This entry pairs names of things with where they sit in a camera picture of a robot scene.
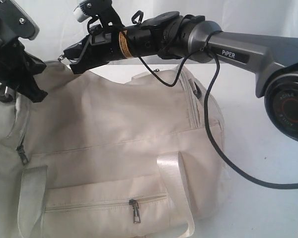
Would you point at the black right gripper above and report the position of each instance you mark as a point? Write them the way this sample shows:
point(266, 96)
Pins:
point(94, 51)

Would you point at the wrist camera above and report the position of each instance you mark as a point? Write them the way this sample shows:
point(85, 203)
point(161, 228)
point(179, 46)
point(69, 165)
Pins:
point(17, 20)
point(91, 8)

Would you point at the beige duffel bag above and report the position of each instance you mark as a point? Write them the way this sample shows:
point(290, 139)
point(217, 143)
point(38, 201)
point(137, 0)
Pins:
point(100, 159)

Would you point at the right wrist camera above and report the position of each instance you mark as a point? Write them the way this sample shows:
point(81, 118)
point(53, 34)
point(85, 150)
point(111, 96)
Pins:
point(91, 8)

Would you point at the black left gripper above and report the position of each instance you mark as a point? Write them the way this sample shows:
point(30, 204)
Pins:
point(18, 67)

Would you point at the white backdrop curtain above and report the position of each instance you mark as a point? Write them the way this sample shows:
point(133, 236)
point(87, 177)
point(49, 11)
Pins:
point(59, 28)

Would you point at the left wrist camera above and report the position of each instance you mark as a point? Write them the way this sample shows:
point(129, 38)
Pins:
point(17, 20)

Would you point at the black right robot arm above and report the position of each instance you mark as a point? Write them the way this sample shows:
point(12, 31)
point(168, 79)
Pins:
point(273, 60)

